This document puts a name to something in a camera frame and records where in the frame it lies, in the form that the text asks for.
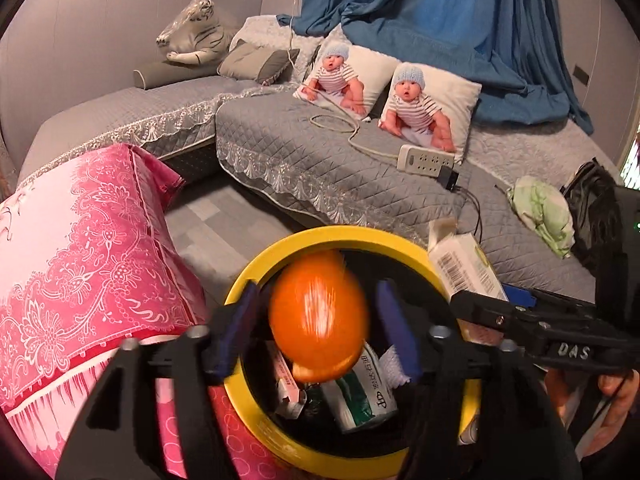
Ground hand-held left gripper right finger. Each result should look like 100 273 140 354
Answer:
375 279 583 480

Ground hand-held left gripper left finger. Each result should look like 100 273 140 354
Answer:
54 280 263 480

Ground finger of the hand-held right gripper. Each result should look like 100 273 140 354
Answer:
449 289 543 348
501 282 598 326

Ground white box yellow-green print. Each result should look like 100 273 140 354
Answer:
427 217 511 346

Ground green and white box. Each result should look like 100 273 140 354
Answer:
320 342 401 435

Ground pink box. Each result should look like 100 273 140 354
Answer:
267 342 308 418

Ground orange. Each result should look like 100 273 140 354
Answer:
267 250 371 381
291 360 326 383

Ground yellow-rimmed black bin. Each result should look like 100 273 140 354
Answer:
222 225 483 473

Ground person's right hand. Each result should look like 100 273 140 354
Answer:
544 367 640 436

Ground black shiny bag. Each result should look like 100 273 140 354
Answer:
559 157 621 278

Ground light green crumpled cloth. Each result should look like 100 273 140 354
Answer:
506 176 576 260

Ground black plug adapter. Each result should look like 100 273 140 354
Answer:
439 167 473 193

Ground white power strip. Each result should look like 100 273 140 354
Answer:
397 144 457 176

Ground pink floral blanket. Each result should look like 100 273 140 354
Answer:
0 142 281 480

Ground baby print pillow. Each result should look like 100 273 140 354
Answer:
377 62 483 166
292 42 401 122

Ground grey quilted sofa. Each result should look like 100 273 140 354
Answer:
15 15 626 301

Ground grey bolster pillow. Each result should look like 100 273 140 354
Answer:
132 57 223 91

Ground grey square cushion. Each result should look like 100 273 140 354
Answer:
217 39 301 86

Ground blue curtain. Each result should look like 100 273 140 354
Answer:
290 0 596 136

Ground white tiger plush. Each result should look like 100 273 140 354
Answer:
156 0 241 66

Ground black cable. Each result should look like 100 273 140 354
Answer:
457 187 483 246

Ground white power cable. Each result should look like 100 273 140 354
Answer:
287 0 401 161

